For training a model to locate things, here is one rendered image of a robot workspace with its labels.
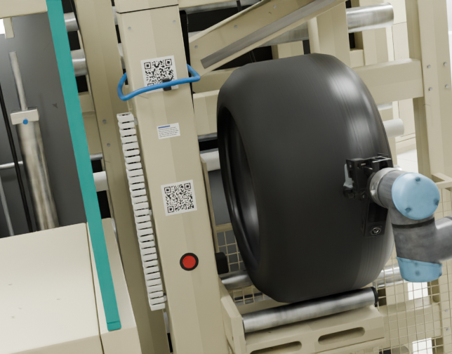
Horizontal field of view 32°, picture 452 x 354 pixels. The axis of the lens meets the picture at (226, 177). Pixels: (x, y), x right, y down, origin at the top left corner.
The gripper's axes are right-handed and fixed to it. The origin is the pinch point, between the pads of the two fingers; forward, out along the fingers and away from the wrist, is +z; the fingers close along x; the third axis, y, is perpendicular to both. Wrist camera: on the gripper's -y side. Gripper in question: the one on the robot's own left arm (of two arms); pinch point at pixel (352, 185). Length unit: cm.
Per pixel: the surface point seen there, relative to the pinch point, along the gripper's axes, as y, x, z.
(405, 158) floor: -69, -204, 465
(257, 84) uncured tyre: 24.0, 13.5, 16.0
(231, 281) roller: -28, 22, 47
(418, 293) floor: -99, -98, 212
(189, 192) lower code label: 1.7, 31.8, 22.6
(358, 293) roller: -29.8, -4.3, 19.7
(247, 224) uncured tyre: -15, 14, 54
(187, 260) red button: -14.6, 35.0, 24.1
